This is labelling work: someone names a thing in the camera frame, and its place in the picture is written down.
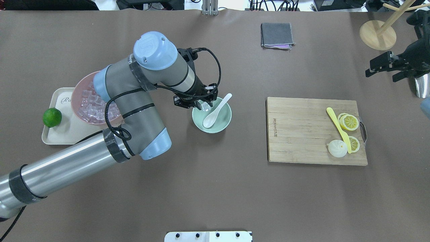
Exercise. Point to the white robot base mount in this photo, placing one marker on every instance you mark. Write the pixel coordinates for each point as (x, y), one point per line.
(209, 236)

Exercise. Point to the bamboo cutting board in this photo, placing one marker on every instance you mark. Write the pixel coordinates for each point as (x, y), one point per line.
(299, 130)

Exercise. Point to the metal ice scoop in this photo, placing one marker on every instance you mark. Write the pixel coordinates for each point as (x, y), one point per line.
(422, 85)

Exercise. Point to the pink bowl of ice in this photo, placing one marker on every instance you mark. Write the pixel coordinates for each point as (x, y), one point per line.
(88, 105)

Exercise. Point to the wooden cup tree stand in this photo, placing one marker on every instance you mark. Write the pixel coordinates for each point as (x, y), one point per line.
(380, 35)

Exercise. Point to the mint green bowl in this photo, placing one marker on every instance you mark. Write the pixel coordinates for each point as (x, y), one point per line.
(198, 116)

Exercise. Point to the cream rectangular tray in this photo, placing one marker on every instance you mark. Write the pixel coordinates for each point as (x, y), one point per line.
(71, 128)

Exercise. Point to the white garlic bulb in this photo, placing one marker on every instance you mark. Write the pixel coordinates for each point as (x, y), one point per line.
(337, 148)

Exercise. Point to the yellow plastic knife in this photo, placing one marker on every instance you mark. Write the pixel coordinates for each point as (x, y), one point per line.
(343, 134)

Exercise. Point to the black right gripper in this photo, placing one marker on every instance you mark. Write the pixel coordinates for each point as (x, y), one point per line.
(416, 57)

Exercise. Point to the grey folded cloth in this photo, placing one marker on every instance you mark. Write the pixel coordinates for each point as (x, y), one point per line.
(277, 36)

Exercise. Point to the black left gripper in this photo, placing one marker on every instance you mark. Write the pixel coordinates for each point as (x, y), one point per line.
(199, 88)

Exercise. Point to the clear ice cube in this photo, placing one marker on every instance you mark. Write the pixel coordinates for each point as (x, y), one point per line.
(206, 106)

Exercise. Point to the white ceramic spoon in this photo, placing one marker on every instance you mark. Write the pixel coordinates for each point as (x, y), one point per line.
(218, 111)

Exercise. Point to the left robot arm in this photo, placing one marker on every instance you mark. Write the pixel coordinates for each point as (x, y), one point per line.
(155, 63)

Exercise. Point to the green lime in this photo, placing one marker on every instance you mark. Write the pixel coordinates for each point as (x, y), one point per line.
(52, 117)

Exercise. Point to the lemon slice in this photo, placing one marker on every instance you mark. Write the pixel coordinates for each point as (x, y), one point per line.
(355, 144)
(348, 121)

